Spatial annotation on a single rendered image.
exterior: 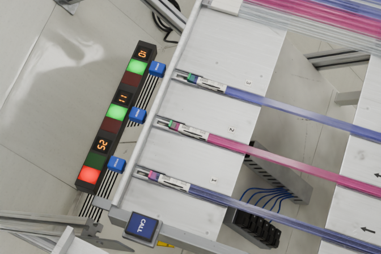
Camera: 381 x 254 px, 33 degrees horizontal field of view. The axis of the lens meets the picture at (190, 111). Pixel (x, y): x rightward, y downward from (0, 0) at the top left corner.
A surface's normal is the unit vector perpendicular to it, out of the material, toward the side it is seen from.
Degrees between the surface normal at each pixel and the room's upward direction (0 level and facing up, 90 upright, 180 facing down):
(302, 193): 0
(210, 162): 47
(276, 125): 0
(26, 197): 0
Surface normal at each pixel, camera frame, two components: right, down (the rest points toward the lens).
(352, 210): 0.00, -0.43
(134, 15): 0.69, -0.07
